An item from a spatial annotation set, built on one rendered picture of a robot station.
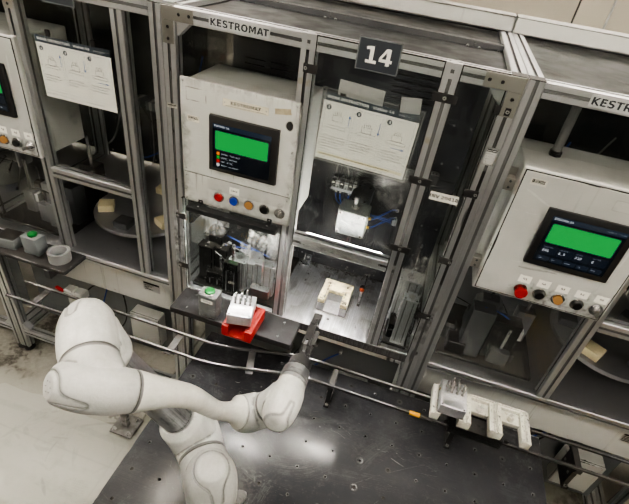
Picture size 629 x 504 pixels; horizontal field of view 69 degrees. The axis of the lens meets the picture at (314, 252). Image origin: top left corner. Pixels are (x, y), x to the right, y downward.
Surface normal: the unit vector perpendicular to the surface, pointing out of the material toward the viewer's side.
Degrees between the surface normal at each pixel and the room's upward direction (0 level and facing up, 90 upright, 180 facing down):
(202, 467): 8
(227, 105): 90
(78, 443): 0
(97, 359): 23
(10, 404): 0
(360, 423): 0
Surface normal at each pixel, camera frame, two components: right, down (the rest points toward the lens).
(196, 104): -0.29, 0.54
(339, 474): 0.13, -0.80
